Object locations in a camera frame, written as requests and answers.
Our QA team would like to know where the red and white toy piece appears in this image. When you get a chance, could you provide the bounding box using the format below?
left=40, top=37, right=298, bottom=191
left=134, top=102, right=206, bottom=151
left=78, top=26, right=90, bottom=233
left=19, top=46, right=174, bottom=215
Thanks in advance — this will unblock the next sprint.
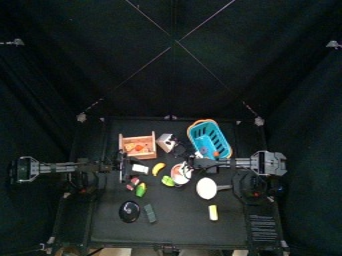
left=126, top=177, right=142, bottom=192

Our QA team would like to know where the white toy block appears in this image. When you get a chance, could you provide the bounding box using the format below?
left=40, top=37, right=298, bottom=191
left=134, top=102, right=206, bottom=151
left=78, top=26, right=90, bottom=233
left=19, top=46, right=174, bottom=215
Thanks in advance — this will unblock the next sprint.
left=132, top=164, right=150, bottom=175

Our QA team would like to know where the wooden toy crate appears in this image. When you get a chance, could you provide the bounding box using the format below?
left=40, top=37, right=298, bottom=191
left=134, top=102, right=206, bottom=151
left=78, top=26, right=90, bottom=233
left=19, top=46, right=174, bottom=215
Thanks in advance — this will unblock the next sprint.
left=118, top=130, right=159, bottom=161

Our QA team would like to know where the green and yellow toy corn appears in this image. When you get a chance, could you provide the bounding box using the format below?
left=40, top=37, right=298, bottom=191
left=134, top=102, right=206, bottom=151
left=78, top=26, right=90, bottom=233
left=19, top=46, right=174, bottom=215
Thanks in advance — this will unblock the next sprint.
left=135, top=182, right=148, bottom=199

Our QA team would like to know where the green toy lime slice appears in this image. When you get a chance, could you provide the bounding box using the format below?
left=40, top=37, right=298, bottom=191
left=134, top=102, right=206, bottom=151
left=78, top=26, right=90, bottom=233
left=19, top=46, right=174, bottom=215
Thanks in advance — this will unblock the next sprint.
left=160, top=175, right=176, bottom=188

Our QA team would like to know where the yellow toy banana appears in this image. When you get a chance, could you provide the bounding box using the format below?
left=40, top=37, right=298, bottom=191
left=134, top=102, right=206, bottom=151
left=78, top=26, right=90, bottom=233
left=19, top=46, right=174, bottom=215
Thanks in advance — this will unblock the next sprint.
left=151, top=162, right=167, bottom=177

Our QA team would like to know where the white toy frying pan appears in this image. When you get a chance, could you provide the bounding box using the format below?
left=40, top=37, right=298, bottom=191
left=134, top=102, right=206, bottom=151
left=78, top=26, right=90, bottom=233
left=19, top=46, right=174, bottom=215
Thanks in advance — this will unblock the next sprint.
left=195, top=177, right=234, bottom=201

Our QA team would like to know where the blue basket with orange rim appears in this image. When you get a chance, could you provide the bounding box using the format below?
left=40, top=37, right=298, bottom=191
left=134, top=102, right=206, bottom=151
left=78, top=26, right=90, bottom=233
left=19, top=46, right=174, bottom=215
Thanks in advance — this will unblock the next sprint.
left=186, top=118, right=234, bottom=161

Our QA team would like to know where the small white toy house box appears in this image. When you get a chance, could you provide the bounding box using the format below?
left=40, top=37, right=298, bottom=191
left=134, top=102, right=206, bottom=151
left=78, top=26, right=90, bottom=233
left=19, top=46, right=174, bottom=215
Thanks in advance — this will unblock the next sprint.
left=155, top=133, right=180, bottom=154

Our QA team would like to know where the black round bowl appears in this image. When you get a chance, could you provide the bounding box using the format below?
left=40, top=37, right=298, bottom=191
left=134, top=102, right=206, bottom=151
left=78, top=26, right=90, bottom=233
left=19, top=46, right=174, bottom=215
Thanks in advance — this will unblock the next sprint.
left=118, top=200, right=143, bottom=224

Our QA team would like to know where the dark green toy block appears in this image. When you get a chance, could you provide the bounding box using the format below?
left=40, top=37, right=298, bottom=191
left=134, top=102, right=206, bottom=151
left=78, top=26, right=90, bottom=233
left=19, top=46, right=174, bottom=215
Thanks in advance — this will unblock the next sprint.
left=143, top=203, right=158, bottom=224

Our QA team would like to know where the cream toy butter block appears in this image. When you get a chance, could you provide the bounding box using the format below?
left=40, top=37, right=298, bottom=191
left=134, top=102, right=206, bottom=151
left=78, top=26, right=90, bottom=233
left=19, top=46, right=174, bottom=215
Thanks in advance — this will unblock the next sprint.
left=207, top=204, right=221, bottom=222

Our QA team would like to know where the white printed label sticker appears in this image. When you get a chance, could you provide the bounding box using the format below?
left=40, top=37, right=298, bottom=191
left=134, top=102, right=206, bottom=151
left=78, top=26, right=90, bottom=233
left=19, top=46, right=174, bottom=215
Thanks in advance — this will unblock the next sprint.
left=249, top=214, right=278, bottom=244

